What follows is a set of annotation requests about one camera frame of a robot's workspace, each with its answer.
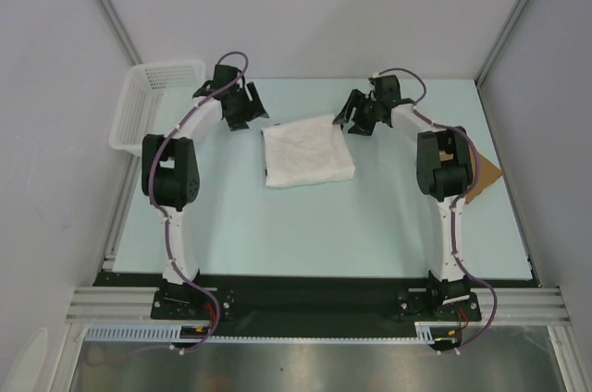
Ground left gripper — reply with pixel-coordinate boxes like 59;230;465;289
226;82;268;131

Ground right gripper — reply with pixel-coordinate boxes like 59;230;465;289
334;89;383;136

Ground white tank top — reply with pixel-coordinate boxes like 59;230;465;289
262;115;356;189

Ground tan tank top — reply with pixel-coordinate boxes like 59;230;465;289
464;148;503;203

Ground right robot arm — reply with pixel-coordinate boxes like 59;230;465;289
333;67;479;319

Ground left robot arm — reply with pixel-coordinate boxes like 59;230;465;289
141;63;267;319

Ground white plastic basket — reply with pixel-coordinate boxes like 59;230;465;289
109;59;206;156

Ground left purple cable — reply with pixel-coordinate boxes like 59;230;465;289
147;50;253;358

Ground left aluminium corner post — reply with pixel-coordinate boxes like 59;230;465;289
93;0;142;67

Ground aluminium corner post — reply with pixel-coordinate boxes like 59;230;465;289
475;0;534;90
93;0;142;67

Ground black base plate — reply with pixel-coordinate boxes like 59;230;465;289
92;272;540;341

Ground white cable duct right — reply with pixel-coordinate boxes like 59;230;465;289
415;321;463;344

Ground white cable duct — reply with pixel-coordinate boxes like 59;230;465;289
415;321;463;344
85;324;209;342

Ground right aluminium corner post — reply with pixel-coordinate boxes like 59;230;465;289
475;0;534;90

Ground white cable duct left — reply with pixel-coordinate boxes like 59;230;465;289
85;324;209;342

